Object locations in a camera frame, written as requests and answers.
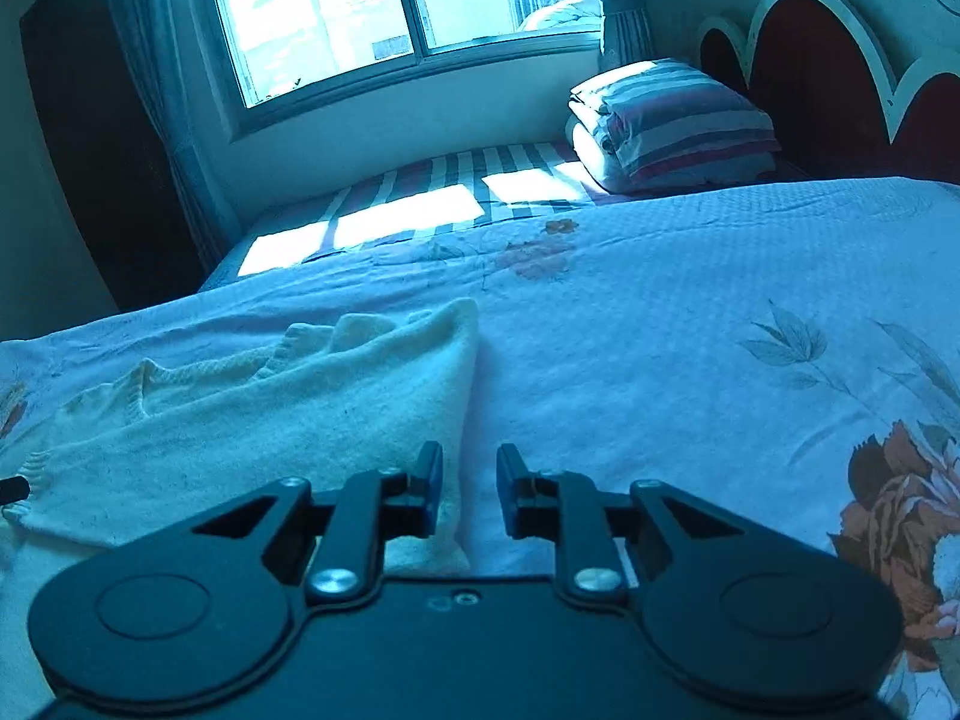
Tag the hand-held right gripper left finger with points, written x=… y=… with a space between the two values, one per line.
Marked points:
x=427 y=491

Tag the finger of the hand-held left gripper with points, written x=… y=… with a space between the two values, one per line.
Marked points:
x=13 y=490

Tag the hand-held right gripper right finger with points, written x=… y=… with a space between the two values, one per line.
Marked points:
x=510 y=491

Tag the white knit sweater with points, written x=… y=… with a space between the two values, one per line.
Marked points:
x=262 y=420

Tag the floral light blanket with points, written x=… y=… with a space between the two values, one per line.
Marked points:
x=660 y=330

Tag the striped bed sheet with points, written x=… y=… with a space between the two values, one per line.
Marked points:
x=420 y=195

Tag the dark wooden wardrobe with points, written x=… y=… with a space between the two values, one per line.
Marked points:
x=97 y=150

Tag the folded striped quilt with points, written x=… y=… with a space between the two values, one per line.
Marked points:
x=675 y=127

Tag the long grey curtain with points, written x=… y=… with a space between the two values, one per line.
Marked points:
x=172 y=90

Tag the sliding glass window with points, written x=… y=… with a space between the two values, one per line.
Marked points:
x=330 y=22

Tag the white bedding behind window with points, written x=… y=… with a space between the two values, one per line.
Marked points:
x=562 y=15

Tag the tied grey curtain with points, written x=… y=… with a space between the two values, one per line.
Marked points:
x=622 y=7

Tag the dark red scalloped headboard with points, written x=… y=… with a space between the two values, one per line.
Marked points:
x=810 y=82

